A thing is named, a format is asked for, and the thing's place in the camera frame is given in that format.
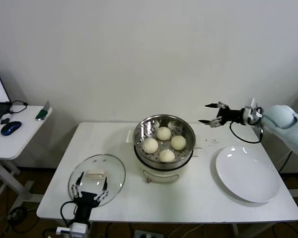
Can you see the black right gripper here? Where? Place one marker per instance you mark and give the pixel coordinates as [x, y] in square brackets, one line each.
[232, 115]

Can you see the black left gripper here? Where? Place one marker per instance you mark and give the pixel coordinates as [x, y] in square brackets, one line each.
[85, 202]

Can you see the glass pot lid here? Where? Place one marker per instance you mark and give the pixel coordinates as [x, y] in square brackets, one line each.
[114, 171]

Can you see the white steamed baozi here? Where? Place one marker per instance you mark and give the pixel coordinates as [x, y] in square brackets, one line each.
[164, 133]
[167, 155]
[178, 142]
[150, 145]

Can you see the blue computer mouse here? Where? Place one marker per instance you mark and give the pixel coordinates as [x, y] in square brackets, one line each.
[11, 127]

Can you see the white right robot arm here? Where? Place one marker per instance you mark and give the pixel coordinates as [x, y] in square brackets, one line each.
[288, 124]

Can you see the perforated steel steamer basket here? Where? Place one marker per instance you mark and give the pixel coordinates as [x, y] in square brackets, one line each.
[188, 134]

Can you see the white round plate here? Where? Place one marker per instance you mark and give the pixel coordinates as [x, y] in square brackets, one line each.
[245, 173]

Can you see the white electric cooker pot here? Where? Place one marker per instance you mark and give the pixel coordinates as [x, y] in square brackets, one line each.
[161, 173]

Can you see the grey floor power strip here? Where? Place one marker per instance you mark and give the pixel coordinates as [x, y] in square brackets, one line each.
[149, 234]

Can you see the white side table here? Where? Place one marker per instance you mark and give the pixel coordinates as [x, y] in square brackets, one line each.
[27, 138]

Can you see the small black dongle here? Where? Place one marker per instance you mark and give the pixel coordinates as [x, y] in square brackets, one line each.
[5, 121]

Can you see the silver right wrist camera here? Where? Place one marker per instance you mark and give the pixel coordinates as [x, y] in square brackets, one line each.
[252, 114]

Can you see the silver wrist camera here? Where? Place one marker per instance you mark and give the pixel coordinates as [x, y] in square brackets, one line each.
[77, 228]
[252, 114]

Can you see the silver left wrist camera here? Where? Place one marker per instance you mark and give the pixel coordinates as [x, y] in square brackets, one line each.
[77, 228]

